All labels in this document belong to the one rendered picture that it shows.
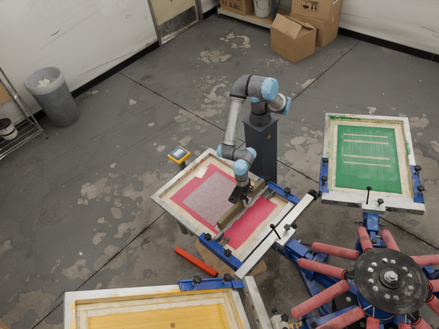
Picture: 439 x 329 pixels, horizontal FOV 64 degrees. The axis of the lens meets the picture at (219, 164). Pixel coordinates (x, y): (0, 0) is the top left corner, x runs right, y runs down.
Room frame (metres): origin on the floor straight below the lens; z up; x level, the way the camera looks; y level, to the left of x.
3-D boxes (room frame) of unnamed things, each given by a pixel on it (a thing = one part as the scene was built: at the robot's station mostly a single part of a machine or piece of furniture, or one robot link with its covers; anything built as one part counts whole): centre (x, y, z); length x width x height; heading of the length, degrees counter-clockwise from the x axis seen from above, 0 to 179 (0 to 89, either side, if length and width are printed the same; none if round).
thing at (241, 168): (1.25, -0.11, 1.39); 0.09 x 0.08 x 0.11; 147
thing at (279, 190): (1.37, -0.34, 0.98); 0.30 x 0.05 x 0.07; 39
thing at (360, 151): (1.40, -0.96, 1.05); 1.08 x 0.61 x 0.23; 159
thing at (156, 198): (1.38, 0.03, 0.97); 0.79 x 0.58 x 0.04; 39
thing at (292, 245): (0.94, -0.33, 1.02); 0.17 x 0.06 x 0.05; 39
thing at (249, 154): (1.34, -0.15, 1.39); 0.11 x 0.11 x 0.08; 57
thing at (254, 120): (1.84, -0.34, 1.25); 0.15 x 0.15 x 0.10
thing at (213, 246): (1.02, 0.09, 0.98); 0.30 x 0.05 x 0.07; 39
